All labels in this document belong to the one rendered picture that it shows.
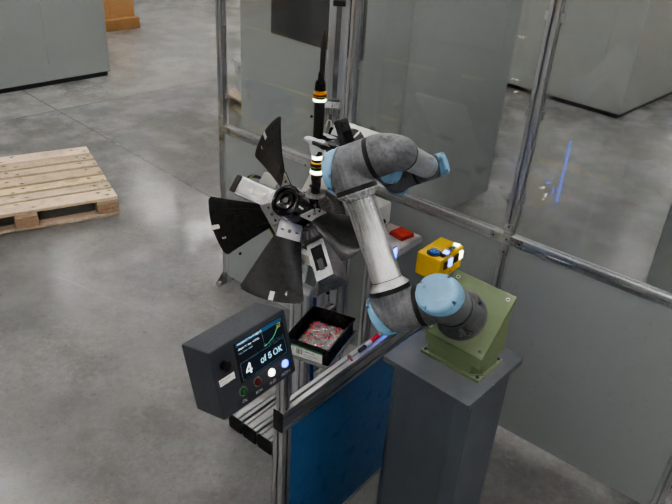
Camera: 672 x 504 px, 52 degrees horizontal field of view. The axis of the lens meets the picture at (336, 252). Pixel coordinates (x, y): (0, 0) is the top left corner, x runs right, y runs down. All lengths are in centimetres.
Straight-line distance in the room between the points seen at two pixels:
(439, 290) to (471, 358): 28
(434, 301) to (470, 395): 32
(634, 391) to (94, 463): 222
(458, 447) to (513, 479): 110
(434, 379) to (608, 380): 110
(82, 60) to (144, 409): 535
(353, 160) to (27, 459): 207
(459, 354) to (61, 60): 657
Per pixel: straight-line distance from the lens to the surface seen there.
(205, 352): 167
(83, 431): 335
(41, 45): 791
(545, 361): 304
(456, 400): 198
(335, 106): 291
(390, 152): 182
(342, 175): 184
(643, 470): 315
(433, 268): 247
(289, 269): 243
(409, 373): 204
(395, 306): 186
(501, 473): 322
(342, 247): 227
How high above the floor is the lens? 229
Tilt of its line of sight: 30 degrees down
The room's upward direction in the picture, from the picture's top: 4 degrees clockwise
